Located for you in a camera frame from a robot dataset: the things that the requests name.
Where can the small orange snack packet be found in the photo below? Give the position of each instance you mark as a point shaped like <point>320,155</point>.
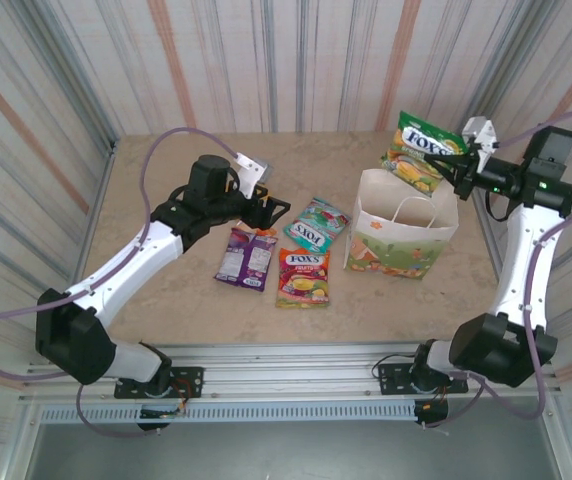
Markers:
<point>266,231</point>

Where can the green Fox's candy bag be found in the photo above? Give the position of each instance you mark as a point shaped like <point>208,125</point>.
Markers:
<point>416,155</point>

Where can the teal Fox's candy bag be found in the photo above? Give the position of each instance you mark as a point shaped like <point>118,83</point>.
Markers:
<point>316,225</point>

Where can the purple snack packet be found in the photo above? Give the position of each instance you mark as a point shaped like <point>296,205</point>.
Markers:
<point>246,260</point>

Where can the red Fox's candy bag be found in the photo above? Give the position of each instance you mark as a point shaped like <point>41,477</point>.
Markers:
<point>303,280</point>

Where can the white printed paper bag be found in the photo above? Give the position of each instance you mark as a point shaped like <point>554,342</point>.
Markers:
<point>391,245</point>

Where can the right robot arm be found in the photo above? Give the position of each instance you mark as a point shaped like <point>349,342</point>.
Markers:
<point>526,265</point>

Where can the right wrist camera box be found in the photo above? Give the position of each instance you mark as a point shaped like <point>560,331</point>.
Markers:
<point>481,132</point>

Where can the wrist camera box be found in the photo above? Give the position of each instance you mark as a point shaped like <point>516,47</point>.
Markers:
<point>253,172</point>
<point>481,132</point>

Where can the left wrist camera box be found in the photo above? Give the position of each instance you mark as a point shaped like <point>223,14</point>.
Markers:
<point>253,172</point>

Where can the aluminium rail frame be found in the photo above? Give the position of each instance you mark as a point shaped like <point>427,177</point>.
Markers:
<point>286,370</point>

